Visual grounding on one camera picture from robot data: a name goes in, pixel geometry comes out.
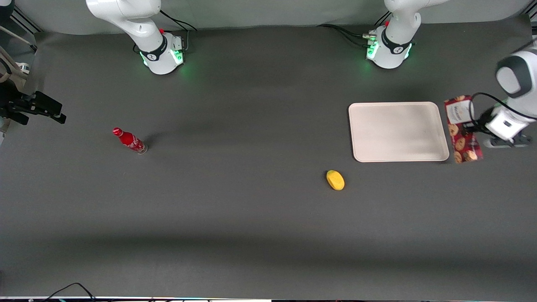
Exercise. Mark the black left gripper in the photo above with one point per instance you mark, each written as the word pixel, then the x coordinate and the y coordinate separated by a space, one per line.
pixel 485 118

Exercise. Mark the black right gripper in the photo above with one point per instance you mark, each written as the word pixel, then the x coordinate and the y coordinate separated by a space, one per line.
pixel 11 104

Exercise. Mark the red cookie box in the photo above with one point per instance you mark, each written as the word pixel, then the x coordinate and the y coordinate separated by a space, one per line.
pixel 459 142

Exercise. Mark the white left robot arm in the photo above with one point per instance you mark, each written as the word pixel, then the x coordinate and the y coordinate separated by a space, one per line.
pixel 518 79

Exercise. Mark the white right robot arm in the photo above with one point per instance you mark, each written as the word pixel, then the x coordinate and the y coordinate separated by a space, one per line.
pixel 142 25

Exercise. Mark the beige plastic tray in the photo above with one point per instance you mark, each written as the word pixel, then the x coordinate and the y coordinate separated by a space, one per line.
pixel 398 132

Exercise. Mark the beige stand rod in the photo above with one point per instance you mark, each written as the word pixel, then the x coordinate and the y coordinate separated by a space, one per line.
pixel 10 58

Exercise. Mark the red cola bottle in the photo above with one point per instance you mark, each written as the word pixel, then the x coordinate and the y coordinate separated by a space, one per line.
pixel 130 141

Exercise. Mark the metal frame rail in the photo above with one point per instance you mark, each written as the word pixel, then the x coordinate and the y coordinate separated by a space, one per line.
pixel 26 21

